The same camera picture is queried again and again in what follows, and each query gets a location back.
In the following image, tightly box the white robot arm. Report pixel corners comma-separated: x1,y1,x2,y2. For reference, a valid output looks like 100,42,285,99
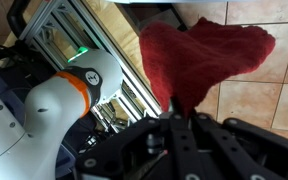
0,49,123,180

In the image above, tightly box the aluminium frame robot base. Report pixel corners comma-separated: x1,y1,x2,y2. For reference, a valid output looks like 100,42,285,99
19,0,161,136

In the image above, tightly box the wooden table top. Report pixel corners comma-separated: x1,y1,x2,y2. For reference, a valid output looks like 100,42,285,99
2,0,149,85

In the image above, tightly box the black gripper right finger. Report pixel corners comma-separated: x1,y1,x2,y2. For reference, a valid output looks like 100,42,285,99
192,113,276,180

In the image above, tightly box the red cloth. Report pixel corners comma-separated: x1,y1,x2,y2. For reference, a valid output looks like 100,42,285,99
139,17,275,115

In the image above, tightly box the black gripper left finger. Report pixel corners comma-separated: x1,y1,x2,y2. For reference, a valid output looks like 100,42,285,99
168,97,205,180

